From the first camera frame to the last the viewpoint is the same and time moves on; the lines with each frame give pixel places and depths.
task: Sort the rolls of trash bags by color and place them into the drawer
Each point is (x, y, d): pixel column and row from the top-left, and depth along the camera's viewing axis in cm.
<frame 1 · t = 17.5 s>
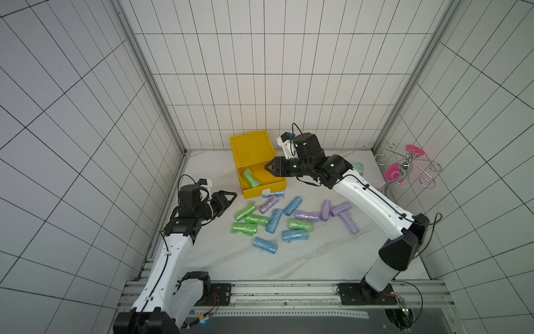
left hand: (233, 200, 78), fingers open
right hand: (270, 161, 73), fingers open
yellow plastic drawer cabinet: (254, 151, 91), point 23 cm above the table
pink metal cup rack: (398, 167, 81), point 26 cm above the table
green bag roll vertical: (250, 179, 88), point 17 cm above the table
blue bag roll near drawer: (277, 194, 99), point 3 cm above the table
green bag roll upper left: (245, 211, 94), point 2 cm above the table
purple bag roll upper left: (270, 202, 97), point 3 cm above the table
blue bag roll upper middle: (293, 206, 96), point 2 cm above the table
green bag roll middle left: (256, 219, 91), point 3 cm above the table
blue bag roll centre: (274, 220, 91), point 3 cm above the table
green bag roll far left: (248, 229, 88), point 3 cm above the table
green bag roll centre: (300, 225, 89), point 3 cm above the table
purple bag roll centre: (309, 216, 92), point 3 cm above the table
purple bag roll upright: (325, 210, 95), point 2 cm above the table
purple bag roll short: (335, 210, 94), point 3 cm above the table
purple bag roll right: (348, 223, 91), point 2 cm above the table
blue bag roll lower centre: (288, 235, 86), point 3 cm above the table
blue bag roll lower left: (268, 245, 83), point 4 cm above the table

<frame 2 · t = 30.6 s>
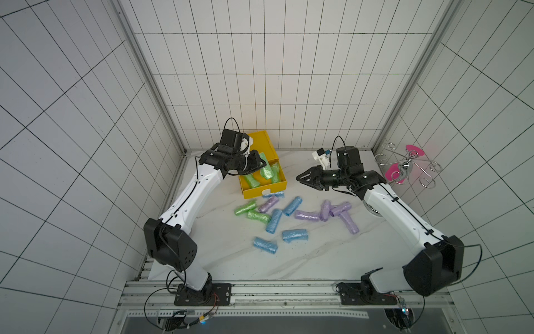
left hand: (263, 168, 77), fingers closed
right hand: (300, 175, 75), fingers open
green bag roll far left: (266, 170, 79), point 26 cm above the table
green bag roll centre: (275, 168, 89), point 19 cm above the table
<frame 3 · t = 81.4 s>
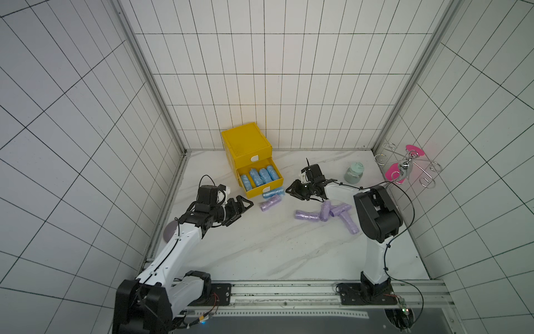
left hand: (245, 212, 80), fingers open
right hand: (290, 186, 99), fingers open
blue bag roll upper middle: (265, 175, 98), point 10 cm above the table
blue bag roll centre: (246, 182, 94), point 11 cm above the table
blue bag roll lower centre: (257, 179, 96), point 11 cm above the table
blue bag roll lower left: (272, 172, 99), point 10 cm above the table
pale green jar: (353, 174, 105), point 5 cm above the table
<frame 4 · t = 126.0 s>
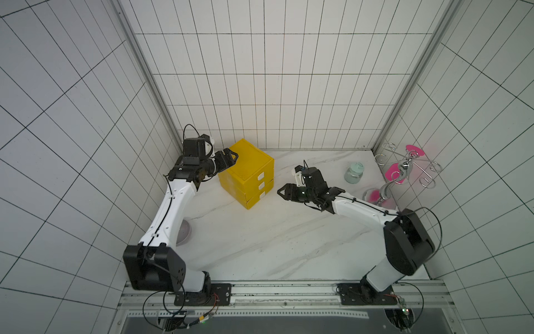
left hand: (230, 162, 80), fingers open
right hand: (282, 187, 87), fingers open
yellow plastic drawer cabinet: (252, 174, 83), point 22 cm above the table
